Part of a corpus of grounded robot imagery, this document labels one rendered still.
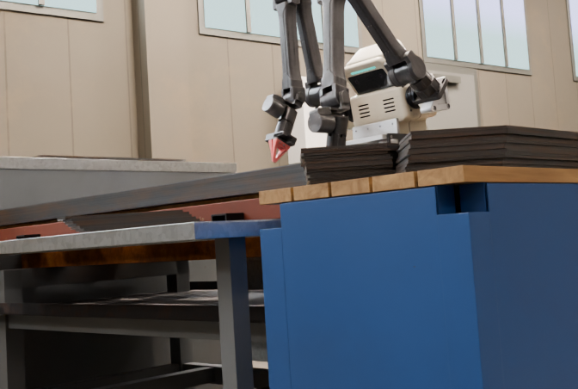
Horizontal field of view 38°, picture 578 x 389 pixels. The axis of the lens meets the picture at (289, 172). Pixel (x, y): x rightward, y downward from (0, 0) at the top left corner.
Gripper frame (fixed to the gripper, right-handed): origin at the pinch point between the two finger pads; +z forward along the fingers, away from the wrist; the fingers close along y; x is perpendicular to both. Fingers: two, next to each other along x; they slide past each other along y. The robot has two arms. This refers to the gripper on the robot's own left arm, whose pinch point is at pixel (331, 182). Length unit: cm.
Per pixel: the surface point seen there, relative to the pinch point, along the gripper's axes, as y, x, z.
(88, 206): -31, -62, 11
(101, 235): 26, -94, 7
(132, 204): -11, -62, 7
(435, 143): 96, -86, -19
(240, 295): 53, -81, 14
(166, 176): -98, 14, 12
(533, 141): 102, -71, -20
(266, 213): 38, -62, 1
